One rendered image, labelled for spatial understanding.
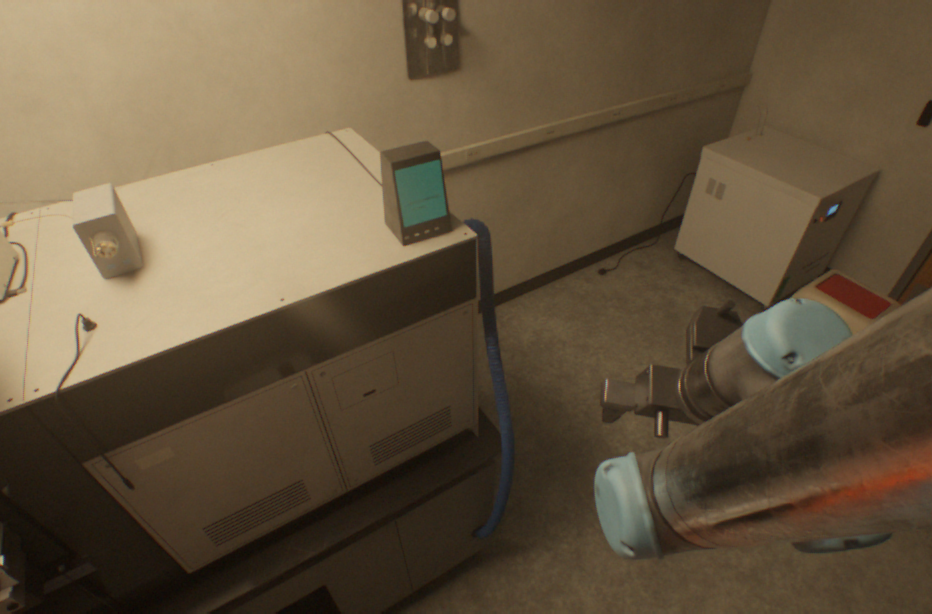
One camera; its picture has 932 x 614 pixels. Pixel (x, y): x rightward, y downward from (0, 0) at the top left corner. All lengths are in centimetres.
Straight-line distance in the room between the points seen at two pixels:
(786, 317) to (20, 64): 187
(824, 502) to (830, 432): 4
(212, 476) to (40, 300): 46
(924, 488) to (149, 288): 105
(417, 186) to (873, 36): 293
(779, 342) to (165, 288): 95
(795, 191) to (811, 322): 258
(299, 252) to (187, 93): 100
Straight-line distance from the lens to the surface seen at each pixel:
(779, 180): 307
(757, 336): 47
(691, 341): 60
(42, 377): 100
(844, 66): 360
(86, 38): 189
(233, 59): 193
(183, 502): 121
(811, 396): 24
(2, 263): 128
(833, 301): 248
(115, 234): 110
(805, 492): 25
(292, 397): 107
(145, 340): 96
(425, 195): 99
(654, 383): 60
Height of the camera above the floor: 200
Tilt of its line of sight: 41 degrees down
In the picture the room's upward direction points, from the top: 1 degrees counter-clockwise
